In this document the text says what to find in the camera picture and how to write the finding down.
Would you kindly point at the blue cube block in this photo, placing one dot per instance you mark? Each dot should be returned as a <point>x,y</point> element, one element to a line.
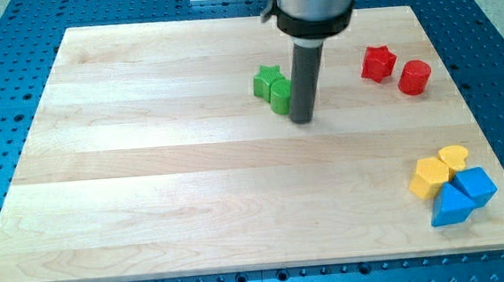
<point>476,184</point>

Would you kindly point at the green cylinder block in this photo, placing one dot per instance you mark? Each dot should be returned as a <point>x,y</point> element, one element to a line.
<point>280,96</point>

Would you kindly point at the red cylinder block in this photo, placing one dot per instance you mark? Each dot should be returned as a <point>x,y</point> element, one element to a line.
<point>414,77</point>

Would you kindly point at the yellow hexagon block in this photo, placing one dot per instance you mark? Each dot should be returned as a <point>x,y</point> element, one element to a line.
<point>428,177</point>

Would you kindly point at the red star block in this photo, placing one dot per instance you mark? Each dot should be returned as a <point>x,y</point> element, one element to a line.
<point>378,63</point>

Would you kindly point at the blue triangle block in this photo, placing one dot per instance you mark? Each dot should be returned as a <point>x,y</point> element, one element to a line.
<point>451,206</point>

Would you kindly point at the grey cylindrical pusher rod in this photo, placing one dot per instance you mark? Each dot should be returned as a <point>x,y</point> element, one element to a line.
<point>304,77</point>

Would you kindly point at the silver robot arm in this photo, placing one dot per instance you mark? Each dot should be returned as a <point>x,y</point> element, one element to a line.
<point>309,23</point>

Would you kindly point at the green star block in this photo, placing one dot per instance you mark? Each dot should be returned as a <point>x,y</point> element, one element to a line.
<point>264,79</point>

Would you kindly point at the light wooden board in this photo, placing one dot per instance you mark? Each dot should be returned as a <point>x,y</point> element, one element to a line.
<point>150,157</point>

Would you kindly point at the yellow heart block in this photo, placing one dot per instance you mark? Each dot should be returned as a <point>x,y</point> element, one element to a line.
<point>454,157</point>

